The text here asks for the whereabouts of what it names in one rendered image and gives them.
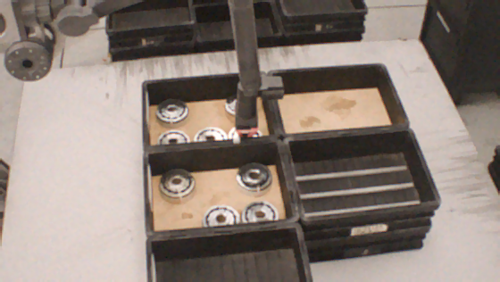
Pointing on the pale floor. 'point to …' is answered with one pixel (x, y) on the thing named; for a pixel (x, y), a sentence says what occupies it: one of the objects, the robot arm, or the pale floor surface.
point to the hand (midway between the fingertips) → (245, 134)
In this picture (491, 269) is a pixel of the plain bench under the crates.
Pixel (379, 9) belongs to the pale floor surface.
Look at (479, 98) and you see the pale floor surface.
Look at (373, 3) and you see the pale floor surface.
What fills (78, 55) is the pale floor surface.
